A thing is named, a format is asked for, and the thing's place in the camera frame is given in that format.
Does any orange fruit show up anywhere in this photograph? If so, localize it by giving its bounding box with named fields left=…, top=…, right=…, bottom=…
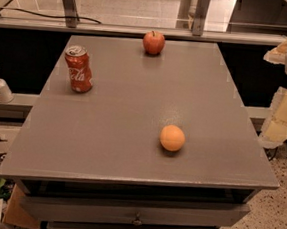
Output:
left=159, top=125, right=186, bottom=152

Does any red apple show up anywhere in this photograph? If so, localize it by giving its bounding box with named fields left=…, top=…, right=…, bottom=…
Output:
left=143, top=31, right=165, bottom=55

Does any grey drawer cabinet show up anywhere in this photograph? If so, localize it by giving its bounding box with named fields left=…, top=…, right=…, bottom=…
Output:
left=0, top=35, right=278, bottom=229

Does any red cola can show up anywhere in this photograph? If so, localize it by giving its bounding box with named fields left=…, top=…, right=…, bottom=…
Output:
left=64, top=44, right=93, bottom=93

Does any metal drawer knob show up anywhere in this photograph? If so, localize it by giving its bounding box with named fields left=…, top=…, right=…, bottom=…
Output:
left=132, top=215, right=142, bottom=226

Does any white pump bottle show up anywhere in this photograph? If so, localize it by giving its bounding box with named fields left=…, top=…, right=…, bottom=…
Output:
left=0, top=67, right=17, bottom=105

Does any metal railing frame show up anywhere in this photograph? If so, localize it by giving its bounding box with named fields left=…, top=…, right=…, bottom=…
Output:
left=0, top=0, right=287, bottom=46

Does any black cable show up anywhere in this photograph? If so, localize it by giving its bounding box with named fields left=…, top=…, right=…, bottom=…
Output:
left=0, top=5, right=103, bottom=26

